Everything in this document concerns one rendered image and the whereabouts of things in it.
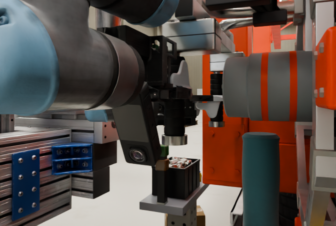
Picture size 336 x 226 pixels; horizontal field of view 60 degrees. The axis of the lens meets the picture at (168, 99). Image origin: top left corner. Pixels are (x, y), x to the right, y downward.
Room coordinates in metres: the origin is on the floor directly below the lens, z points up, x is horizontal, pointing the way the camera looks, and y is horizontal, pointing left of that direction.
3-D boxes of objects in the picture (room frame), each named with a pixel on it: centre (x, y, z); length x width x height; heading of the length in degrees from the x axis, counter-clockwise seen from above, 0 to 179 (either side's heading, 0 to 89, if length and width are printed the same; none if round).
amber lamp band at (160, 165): (1.05, 0.02, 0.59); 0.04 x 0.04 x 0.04; 69
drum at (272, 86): (0.59, -0.23, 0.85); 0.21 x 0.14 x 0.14; 69
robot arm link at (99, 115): (0.69, 0.14, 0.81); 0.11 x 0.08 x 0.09; 113
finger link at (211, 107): (0.76, -0.12, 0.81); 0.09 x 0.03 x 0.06; 93
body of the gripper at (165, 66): (0.36, 0.04, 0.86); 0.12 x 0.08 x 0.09; 159
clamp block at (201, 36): (0.48, -0.04, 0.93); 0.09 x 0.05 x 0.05; 69
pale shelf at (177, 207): (1.24, -0.05, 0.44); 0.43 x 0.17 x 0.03; 159
